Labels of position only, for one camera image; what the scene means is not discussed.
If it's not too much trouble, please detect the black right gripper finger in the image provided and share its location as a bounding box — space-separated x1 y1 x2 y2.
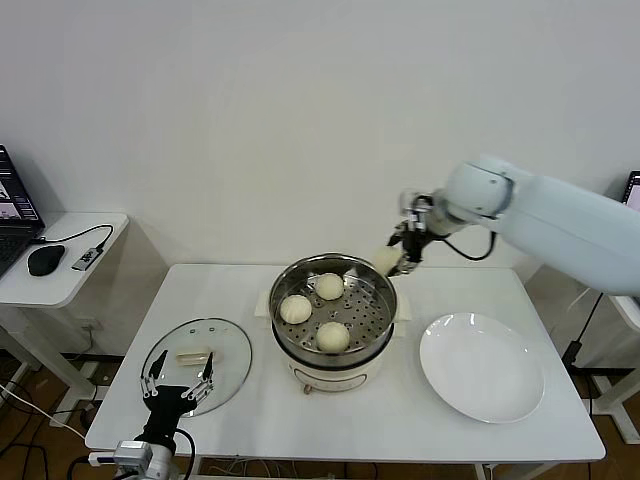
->
388 222 412 249
387 252 424 277

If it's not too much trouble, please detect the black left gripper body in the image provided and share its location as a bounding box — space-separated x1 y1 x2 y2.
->
142 385 199 451

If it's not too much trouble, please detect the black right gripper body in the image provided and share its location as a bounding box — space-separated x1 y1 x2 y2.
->
402 214 431 264

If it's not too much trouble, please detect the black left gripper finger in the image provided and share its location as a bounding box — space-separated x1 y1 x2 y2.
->
139 349 169 400
182 351 216 401

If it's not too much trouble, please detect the white steamed baozi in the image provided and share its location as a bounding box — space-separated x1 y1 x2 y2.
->
314 272 346 301
279 293 314 325
372 246 404 276
316 321 351 354

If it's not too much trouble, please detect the glass lid with cream handle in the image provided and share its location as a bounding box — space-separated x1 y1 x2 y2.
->
141 318 253 417

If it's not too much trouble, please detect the perforated steel steamer basket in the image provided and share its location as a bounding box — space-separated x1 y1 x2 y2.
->
269 253 399 361

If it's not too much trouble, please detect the cream electric cooking pot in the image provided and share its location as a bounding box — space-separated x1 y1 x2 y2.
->
254 291 415 396

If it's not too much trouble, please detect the white round plate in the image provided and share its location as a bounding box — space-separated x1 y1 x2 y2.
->
418 313 546 425

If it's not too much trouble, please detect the white side table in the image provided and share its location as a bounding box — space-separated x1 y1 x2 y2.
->
0 212 131 401
592 294 640 446

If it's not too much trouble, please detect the grey usb hub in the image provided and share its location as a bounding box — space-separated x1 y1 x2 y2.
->
72 246 108 273

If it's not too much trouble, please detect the black computer mouse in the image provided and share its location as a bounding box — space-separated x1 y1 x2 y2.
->
27 244 67 277

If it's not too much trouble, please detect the black open laptop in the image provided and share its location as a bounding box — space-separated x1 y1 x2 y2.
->
0 144 46 279
621 171 640 206

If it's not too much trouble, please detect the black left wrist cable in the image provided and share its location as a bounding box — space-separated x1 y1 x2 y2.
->
172 429 197 480

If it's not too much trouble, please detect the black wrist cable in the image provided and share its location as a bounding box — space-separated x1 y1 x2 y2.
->
439 227 499 261
172 429 197 480

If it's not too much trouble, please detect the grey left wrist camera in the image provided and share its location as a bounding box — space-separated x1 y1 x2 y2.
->
113 439 154 469

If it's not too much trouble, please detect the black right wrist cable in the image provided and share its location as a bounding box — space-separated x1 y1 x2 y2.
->
439 227 499 261

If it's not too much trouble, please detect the white floor cable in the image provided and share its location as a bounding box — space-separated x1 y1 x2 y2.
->
0 382 89 444

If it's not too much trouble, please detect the black usb hub cable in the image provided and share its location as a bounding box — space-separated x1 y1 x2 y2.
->
31 224 116 251

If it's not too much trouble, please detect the black cable with adapter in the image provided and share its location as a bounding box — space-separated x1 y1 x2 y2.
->
562 292 606 371

